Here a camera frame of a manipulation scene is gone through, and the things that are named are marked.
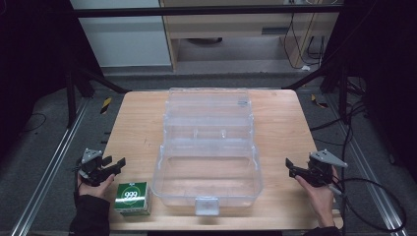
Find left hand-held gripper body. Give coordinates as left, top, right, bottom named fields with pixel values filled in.
left=76, top=147, right=114, bottom=187

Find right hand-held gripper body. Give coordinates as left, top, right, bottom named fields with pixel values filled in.
left=305, top=148, right=349, bottom=188

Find green and white carton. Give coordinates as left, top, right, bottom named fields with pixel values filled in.
left=113, top=181, right=152, bottom=217

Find clear plastic storage box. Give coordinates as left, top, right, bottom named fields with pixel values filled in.
left=151, top=87, right=265, bottom=217

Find person's left hand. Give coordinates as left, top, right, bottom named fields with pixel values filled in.
left=77, top=173, right=117, bottom=200

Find person's right hand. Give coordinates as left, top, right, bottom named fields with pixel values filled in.
left=294, top=166, right=339, bottom=228

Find yellow black tape strip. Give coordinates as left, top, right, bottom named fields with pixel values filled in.
left=99, top=96, right=113, bottom=115
left=310, top=93, right=329, bottom=109

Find black metal stand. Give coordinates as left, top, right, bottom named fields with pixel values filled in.
left=282, top=60, right=350, bottom=124
left=64, top=63, right=131, bottom=130

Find dark curtain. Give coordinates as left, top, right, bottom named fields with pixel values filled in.
left=323, top=0, right=417, bottom=185
left=0, top=0, right=103, bottom=158

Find white cabinet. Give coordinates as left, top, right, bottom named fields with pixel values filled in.
left=69, top=0, right=172, bottom=69

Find light wooden desk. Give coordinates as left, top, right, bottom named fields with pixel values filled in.
left=159, top=0, right=340, bottom=72

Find grey cable plug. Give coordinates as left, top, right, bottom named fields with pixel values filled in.
left=328, top=184, right=346, bottom=197

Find black looped gripper cable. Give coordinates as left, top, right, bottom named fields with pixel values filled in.
left=333, top=176, right=408, bottom=234

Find aluminium floor rail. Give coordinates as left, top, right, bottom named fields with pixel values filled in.
left=324, top=93, right=410, bottom=236
left=10, top=97, right=90, bottom=236

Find black floor cables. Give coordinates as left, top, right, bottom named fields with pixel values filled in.
left=309, top=77, right=370, bottom=236

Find thin black floor cable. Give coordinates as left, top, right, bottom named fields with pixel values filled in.
left=19, top=112, right=48, bottom=136

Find black hanging desk cables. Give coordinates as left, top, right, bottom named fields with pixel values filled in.
left=282, top=12, right=327, bottom=71

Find black horizontal frame bar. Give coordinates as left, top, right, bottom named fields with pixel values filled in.
left=70, top=5, right=344, bottom=18

